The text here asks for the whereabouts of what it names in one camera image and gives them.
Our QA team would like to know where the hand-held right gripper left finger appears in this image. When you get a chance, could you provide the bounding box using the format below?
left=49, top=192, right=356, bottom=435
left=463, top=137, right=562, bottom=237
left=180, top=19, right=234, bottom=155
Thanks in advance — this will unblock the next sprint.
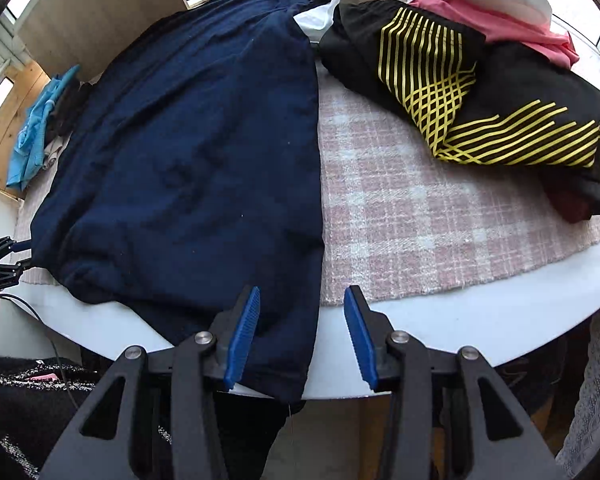
left=39, top=285, right=262, bottom=480

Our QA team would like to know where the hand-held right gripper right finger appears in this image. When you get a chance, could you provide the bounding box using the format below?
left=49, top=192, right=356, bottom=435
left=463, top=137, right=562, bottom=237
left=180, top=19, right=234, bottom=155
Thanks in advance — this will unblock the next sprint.
left=343, top=285, right=566, bottom=480

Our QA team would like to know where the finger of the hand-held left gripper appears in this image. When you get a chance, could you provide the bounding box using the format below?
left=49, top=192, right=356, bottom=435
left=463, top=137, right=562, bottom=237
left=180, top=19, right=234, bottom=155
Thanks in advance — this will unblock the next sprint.
left=0, top=260, right=25, bottom=290
left=0, top=237, right=32, bottom=260

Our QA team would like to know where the navy blue t-shirt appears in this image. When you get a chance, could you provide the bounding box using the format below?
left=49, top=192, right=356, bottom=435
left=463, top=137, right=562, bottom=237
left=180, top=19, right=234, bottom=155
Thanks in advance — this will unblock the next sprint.
left=30, top=0, right=326, bottom=403

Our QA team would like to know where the light blue folded garment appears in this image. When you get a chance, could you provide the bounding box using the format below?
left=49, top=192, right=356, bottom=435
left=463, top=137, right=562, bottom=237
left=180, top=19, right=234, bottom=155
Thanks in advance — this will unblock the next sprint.
left=6, top=65, right=81, bottom=192

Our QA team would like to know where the pine wood board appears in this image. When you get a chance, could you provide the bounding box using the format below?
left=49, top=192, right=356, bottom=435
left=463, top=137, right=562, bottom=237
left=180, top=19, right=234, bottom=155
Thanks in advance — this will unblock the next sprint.
left=0, top=57, right=51, bottom=196

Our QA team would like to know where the person's black sweater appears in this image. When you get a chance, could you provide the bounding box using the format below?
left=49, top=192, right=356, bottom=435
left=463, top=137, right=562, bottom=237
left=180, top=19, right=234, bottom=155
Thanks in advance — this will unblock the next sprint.
left=0, top=350, right=171, bottom=480

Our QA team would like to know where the pink checked tablecloth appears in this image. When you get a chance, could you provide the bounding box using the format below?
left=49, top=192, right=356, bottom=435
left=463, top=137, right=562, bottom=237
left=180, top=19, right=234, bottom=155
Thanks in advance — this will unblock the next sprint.
left=12, top=60, right=600, bottom=306

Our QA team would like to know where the brown folded garment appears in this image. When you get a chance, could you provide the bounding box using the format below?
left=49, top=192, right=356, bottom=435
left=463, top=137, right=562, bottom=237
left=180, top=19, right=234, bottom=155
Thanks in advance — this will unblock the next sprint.
left=45, top=82, right=93, bottom=141

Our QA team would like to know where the white lace cloth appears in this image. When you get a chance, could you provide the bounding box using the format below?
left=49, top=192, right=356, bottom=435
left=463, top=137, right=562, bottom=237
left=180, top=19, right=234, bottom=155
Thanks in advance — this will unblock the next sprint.
left=555, top=305, right=600, bottom=480

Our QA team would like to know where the dark red garment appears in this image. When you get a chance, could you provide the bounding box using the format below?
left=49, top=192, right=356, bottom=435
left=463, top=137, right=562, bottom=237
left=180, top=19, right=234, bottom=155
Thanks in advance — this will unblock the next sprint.
left=545, top=180, right=593, bottom=224

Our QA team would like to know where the black garment with yellow stripes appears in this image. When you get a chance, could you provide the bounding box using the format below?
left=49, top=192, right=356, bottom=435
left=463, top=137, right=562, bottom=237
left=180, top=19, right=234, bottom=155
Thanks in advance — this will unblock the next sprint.
left=319, top=0, right=600, bottom=223

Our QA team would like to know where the pink garment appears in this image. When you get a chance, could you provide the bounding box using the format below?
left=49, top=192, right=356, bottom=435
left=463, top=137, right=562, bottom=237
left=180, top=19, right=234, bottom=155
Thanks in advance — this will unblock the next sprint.
left=410, top=0, right=581, bottom=71

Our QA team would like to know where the black cable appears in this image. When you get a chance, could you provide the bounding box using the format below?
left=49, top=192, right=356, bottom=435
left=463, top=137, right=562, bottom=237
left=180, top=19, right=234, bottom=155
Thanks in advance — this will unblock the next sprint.
left=0, top=292, right=88, bottom=411

